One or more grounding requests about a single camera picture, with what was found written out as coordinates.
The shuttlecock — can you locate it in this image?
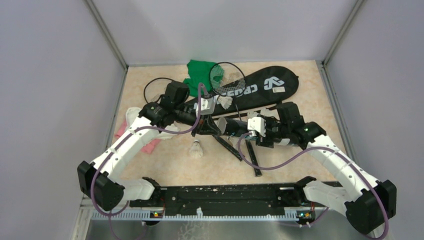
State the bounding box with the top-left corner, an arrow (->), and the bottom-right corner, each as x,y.
188,139 -> 204,159
259,108 -> 274,117
247,111 -> 259,119
217,96 -> 233,110

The black shuttlecock tube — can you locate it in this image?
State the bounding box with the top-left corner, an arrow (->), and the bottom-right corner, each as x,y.
214,117 -> 298,148

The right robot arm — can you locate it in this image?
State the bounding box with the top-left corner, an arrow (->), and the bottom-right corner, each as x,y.
247,102 -> 397,239

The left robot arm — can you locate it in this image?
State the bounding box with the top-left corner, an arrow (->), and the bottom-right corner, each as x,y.
77,81 -> 215,217

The right badminton racket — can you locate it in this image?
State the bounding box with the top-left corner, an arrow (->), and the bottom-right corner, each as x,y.
209,61 -> 259,167

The badminton racket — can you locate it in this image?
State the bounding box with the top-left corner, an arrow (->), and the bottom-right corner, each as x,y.
143,77 -> 242,161
209,61 -> 259,167

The left badminton racket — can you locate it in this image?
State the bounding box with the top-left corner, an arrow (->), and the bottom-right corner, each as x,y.
143,77 -> 242,161

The black racket bag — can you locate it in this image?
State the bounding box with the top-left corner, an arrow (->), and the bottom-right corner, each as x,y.
206,62 -> 299,116

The pink cloth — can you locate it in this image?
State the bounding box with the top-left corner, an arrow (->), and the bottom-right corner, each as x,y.
114,121 -> 162,154

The green cloth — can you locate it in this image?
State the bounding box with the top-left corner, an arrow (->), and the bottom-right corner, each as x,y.
183,59 -> 225,97

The white towel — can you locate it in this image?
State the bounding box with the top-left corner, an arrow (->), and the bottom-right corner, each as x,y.
124,107 -> 180,142

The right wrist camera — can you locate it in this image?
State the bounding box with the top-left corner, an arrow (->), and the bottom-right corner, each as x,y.
247,116 -> 266,137

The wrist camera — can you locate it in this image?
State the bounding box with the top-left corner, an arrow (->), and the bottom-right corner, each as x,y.
247,116 -> 266,137
195,97 -> 216,116

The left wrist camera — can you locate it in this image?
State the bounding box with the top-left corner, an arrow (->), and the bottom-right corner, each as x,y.
195,97 -> 216,116

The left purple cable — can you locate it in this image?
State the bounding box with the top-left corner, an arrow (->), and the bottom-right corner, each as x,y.
90,82 -> 210,218

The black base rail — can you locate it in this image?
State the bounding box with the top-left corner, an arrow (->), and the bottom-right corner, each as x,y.
132,178 -> 335,223

